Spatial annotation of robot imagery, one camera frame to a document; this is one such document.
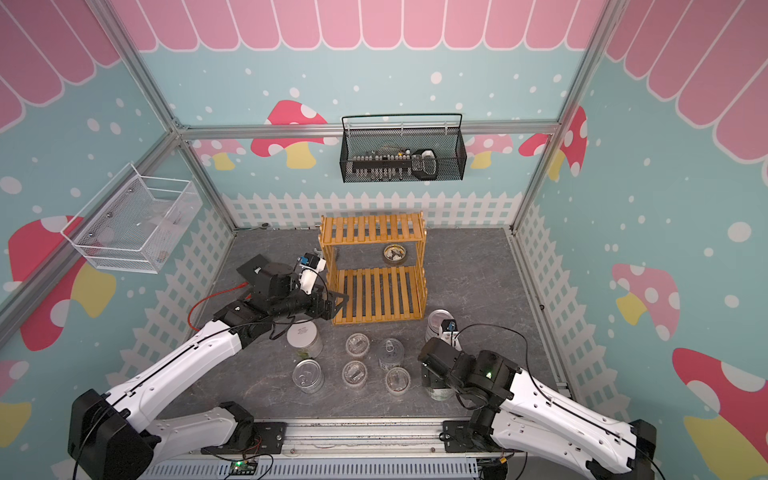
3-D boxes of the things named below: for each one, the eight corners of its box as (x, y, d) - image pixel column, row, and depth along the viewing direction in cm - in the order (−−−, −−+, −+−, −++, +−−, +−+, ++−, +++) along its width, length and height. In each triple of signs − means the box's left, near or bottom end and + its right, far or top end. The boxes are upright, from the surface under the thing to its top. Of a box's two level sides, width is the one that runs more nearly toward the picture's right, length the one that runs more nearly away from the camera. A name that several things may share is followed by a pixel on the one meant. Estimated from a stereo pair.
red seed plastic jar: (343, 390, 83) (340, 384, 78) (346, 367, 87) (343, 360, 82) (366, 390, 83) (365, 384, 78) (367, 367, 87) (366, 360, 82)
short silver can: (295, 394, 83) (289, 387, 78) (301, 367, 88) (295, 359, 83) (322, 394, 83) (317, 387, 78) (326, 367, 88) (322, 359, 83)
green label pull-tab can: (374, 363, 88) (372, 352, 82) (389, 344, 92) (389, 333, 85) (391, 377, 85) (391, 367, 79) (406, 357, 89) (407, 346, 83)
